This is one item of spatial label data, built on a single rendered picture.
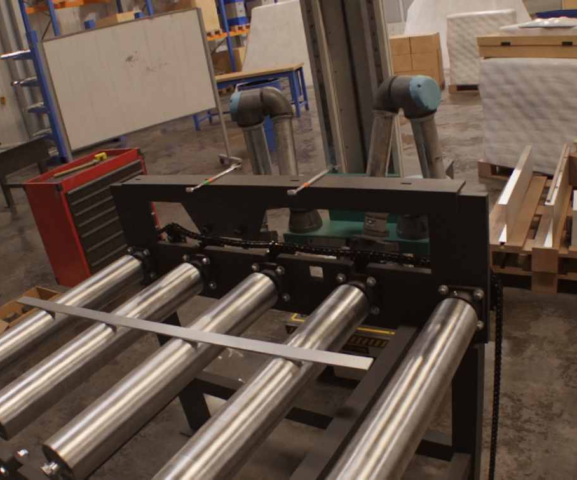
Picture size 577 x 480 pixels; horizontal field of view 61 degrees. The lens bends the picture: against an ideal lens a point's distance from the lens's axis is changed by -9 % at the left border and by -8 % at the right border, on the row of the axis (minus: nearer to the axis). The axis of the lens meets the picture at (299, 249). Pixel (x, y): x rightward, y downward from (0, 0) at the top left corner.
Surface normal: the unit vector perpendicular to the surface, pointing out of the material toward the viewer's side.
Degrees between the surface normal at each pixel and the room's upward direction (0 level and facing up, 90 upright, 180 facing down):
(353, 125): 90
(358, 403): 0
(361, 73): 90
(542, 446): 0
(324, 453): 0
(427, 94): 82
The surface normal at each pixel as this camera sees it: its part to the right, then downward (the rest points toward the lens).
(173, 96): 0.56, 0.25
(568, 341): -0.16, -0.90
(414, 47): -0.42, 0.44
